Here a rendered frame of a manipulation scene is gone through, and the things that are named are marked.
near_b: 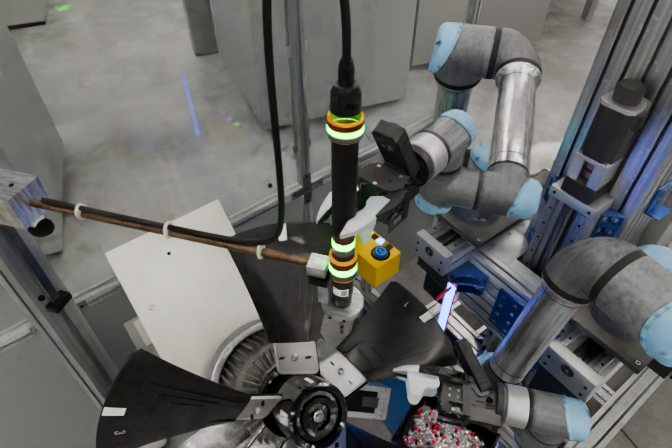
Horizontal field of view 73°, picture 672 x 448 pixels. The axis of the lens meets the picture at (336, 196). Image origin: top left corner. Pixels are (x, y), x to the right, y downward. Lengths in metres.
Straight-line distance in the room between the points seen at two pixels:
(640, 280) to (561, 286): 0.13
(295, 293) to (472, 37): 0.67
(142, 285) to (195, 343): 0.17
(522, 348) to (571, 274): 0.21
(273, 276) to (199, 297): 0.24
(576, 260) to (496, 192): 0.17
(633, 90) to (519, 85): 0.29
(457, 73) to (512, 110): 0.20
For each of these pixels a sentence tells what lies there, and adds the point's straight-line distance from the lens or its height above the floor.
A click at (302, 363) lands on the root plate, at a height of 1.25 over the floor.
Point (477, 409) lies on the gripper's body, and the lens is 0.99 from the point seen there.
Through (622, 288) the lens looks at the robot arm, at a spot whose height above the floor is 1.49.
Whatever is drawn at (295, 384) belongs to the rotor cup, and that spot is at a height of 1.25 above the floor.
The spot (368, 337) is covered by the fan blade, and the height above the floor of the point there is 1.19.
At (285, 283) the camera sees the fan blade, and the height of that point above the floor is 1.36.
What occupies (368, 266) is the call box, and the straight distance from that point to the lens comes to 1.32.
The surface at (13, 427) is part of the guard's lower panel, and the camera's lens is 1.81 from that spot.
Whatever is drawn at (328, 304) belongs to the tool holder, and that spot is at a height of 1.44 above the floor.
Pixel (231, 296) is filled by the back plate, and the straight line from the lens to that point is 1.10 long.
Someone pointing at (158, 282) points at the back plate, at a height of 1.28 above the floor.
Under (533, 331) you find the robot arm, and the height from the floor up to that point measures 1.29.
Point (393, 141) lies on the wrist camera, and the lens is 0.63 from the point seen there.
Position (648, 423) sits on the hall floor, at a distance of 2.61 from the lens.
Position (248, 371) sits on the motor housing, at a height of 1.18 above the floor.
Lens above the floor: 2.07
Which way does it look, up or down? 42 degrees down
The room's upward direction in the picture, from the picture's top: straight up
